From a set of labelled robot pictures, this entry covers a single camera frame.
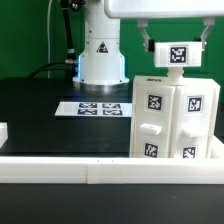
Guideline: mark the white door panel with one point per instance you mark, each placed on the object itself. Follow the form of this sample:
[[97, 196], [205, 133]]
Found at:
[[152, 106], [191, 121]]

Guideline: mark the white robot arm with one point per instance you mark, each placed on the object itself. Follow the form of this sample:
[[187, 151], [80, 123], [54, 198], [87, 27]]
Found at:
[[102, 65]]

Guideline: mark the small white cabinet top box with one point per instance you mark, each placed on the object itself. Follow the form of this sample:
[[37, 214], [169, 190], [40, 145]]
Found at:
[[178, 54]]

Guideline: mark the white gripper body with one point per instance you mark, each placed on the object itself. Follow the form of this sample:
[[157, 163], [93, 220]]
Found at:
[[163, 8]]

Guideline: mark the white cabinet body box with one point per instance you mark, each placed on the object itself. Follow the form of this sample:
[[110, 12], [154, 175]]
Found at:
[[175, 78]]

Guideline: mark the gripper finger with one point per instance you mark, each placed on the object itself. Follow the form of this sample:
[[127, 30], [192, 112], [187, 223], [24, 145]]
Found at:
[[209, 23], [148, 44]]

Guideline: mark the white marker base sheet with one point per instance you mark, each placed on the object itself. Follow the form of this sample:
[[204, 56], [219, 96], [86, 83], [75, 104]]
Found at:
[[94, 109]]

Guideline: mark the white U-shaped fence frame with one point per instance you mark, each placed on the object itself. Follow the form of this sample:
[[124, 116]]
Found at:
[[112, 170]]

